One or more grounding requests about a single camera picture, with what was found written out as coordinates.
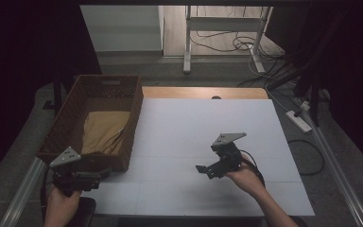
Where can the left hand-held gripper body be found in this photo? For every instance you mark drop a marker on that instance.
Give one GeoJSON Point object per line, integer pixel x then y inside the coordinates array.
{"type": "Point", "coordinates": [71, 178]}

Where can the white power strip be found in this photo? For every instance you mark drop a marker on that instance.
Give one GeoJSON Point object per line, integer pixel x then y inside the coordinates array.
{"type": "Point", "coordinates": [298, 121]}

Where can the black metal stand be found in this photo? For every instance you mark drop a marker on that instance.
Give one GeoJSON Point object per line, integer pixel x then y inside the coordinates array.
{"type": "Point", "coordinates": [57, 94]}

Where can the white metal desk frame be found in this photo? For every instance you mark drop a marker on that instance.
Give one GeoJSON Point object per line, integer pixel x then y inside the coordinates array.
{"type": "Point", "coordinates": [223, 23]}

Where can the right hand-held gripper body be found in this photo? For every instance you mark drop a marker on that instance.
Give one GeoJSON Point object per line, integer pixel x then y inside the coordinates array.
{"type": "Point", "coordinates": [228, 156]}

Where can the black tripod stand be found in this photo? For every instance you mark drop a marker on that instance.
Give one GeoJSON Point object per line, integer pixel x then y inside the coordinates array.
{"type": "Point", "coordinates": [312, 78]}

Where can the tan shorts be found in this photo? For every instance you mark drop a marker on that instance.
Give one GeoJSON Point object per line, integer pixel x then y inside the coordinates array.
{"type": "Point", "coordinates": [105, 130]}

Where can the brown woven basket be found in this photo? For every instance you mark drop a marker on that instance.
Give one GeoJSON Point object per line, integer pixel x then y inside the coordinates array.
{"type": "Point", "coordinates": [72, 126]}

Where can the aluminium floor rail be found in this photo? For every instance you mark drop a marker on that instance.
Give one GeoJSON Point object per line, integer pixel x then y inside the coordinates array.
{"type": "Point", "coordinates": [22, 192]}
{"type": "Point", "coordinates": [340, 176]}

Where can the white cabinet panel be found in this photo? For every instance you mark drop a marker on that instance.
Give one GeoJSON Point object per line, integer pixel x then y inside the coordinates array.
{"type": "Point", "coordinates": [123, 28]}

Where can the person's right hand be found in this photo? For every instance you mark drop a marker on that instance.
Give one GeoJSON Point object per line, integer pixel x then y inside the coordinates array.
{"type": "Point", "coordinates": [245, 179]}

